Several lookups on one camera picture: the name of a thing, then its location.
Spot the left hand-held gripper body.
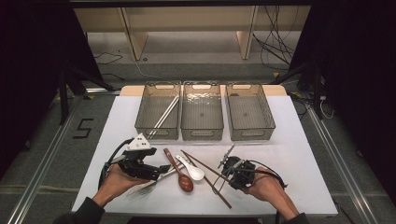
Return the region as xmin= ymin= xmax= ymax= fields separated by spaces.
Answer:
xmin=117 ymin=133 xmax=163 ymax=182

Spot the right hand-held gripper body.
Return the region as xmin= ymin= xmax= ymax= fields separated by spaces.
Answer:
xmin=218 ymin=144 xmax=257 ymax=191

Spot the steel fork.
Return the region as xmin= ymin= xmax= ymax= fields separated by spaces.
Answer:
xmin=136 ymin=164 xmax=183 ymax=196

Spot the brown wooden chopstick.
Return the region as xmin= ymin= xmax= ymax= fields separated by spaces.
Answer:
xmin=180 ymin=149 xmax=234 ymax=185
xmin=188 ymin=158 xmax=233 ymax=210

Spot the brown wooden spoon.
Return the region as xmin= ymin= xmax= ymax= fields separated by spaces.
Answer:
xmin=163 ymin=147 xmax=194 ymax=193

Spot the white plastic spoon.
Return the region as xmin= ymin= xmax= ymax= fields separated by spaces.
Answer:
xmin=175 ymin=154 xmax=206 ymax=182

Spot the white chopstick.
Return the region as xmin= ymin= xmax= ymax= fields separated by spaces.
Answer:
xmin=149 ymin=96 xmax=180 ymax=140
xmin=147 ymin=95 xmax=179 ymax=139

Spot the smoky transparent plastic bin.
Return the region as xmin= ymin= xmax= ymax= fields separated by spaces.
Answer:
xmin=134 ymin=80 xmax=182 ymax=141
xmin=225 ymin=81 xmax=276 ymax=142
xmin=180 ymin=79 xmax=225 ymax=142

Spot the person's left hand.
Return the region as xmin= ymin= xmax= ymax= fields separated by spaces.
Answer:
xmin=98 ymin=162 xmax=151 ymax=202

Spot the person's right hand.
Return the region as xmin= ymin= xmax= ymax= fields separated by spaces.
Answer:
xmin=244 ymin=166 xmax=290 ymax=207

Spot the black metal stand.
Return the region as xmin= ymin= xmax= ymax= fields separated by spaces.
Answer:
xmin=57 ymin=66 xmax=117 ymax=125
xmin=270 ymin=60 xmax=325 ymax=120

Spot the light wooden shelf unit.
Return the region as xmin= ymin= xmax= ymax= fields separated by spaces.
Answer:
xmin=74 ymin=5 xmax=312 ymax=62

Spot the black curtain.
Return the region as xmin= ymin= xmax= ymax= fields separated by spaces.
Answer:
xmin=289 ymin=0 xmax=396 ymax=200
xmin=0 ymin=0 xmax=105 ymax=181

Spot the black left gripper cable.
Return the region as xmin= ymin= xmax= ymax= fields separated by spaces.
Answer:
xmin=97 ymin=138 xmax=134 ymax=190

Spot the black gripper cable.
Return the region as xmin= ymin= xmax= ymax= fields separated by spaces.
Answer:
xmin=245 ymin=159 xmax=289 ymax=189
xmin=97 ymin=138 xmax=134 ymax=190

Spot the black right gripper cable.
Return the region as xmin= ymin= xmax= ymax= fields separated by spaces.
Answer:
xmin=245 ymin=159 xmax=289 ymax=189

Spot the aluminium floor rail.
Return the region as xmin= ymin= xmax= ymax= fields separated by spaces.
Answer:
xmin=6 ymin=88 xmax=121 ymax=224
xmin=306 ymin=102 xmax=379 ymax=224

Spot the white floor cable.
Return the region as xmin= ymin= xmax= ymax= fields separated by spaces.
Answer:
xmin=134 ymin=59 xmax=163 ymax=81

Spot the white cable with plug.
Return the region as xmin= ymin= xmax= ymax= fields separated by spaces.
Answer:
xmin=319 ymin=94 xmax=336 ymax=121

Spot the black floor cable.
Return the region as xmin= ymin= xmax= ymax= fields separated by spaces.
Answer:
xmin=93 ymin=50 xmax=124 ymax=66

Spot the black cable bundle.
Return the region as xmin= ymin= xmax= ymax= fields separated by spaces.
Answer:
xmin=251 ymin=5 xmax=302 ymax=72

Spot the black frame bar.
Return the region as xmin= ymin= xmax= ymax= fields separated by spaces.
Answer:
xmin=68 ymin=0 xmax=313 ymax=8

